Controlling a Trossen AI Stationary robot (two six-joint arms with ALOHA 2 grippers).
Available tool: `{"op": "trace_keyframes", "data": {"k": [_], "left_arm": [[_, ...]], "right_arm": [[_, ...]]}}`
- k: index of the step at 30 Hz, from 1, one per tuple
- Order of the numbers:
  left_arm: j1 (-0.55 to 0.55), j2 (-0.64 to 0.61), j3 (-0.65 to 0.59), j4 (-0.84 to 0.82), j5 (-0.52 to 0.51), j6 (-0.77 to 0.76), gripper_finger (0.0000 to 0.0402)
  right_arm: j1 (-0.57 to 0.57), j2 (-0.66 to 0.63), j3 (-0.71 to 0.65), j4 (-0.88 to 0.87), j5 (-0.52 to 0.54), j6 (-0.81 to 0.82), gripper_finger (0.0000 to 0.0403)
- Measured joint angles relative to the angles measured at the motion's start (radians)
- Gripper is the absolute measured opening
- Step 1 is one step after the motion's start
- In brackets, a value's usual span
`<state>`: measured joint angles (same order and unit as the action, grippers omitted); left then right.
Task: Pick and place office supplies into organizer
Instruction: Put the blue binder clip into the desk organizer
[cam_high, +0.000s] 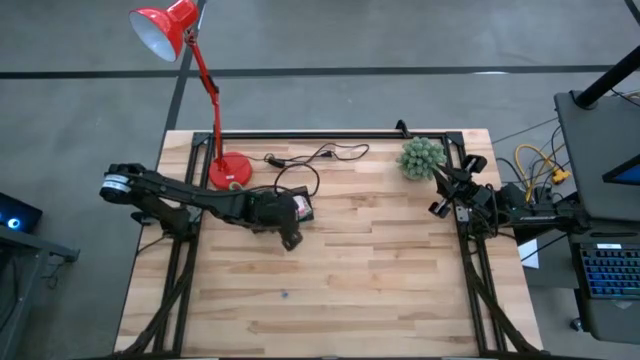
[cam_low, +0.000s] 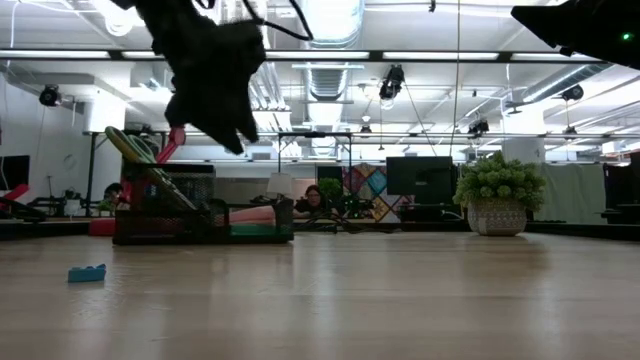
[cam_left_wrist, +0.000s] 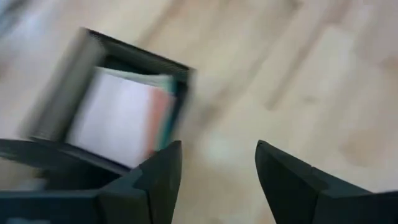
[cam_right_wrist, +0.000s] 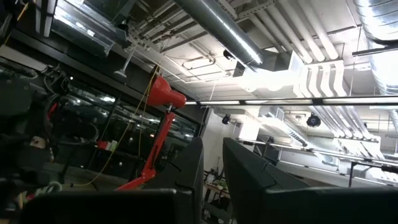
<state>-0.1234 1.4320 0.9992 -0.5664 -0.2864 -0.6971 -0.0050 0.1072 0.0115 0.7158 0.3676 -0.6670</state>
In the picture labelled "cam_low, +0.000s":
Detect shiny corrugated ventilation duct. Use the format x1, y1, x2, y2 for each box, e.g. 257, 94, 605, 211
294, 0, 366, 101

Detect red desk lamp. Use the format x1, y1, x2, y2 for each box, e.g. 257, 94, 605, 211
88, 124, 187, 238

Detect green-handled scissors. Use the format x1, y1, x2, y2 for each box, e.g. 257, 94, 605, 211
122, 130, 201, 214

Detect grey fabric partition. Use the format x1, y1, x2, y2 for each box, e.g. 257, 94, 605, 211
535, 162, 607, 225

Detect black mesh desk organizer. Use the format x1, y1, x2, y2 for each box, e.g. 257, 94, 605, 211
112, 162, 295, 246

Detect white lampshade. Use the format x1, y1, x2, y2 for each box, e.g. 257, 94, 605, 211
265, 172, 294, 199

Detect small black monitor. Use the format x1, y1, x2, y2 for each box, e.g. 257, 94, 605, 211
0, 154, 31, 192

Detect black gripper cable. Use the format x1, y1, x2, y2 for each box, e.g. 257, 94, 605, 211
192, 0, 315, 42

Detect small green plant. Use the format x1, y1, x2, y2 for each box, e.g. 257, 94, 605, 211
319, 177, 345, 201

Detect large black monitor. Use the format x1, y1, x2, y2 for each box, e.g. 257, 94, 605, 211
385, 156, 459, 206

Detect green plant in patterned pot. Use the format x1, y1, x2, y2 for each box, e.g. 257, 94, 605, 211
452, 151, 547, 238

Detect red angled bar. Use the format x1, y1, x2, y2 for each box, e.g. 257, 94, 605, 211
0, 182, 30, 202

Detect black dome camera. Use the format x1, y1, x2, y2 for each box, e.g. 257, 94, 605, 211
467, 119, 491, 139
38, 84, 62, 108
378, 64, 406, 101
560, 83, 585, 103

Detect small blue block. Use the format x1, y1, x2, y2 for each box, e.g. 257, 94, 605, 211
67, 263, 108, 286

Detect person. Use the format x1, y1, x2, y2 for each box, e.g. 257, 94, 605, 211
102, 182, 126, 211
292, 183, 331, 220

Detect colourful patchwork panel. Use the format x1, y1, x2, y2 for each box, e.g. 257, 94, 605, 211
341, 164, 415, 224

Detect teal cloth piece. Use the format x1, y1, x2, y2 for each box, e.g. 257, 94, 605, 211
228, 223, 277, 238

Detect black rig light bar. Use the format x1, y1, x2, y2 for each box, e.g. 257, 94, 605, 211
0, 48, 609, 64

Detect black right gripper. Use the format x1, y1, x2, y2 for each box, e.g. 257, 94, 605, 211
134, 0, 266, 155

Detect pink sticky note pad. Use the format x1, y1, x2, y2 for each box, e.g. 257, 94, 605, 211
228, 204, 277, 225

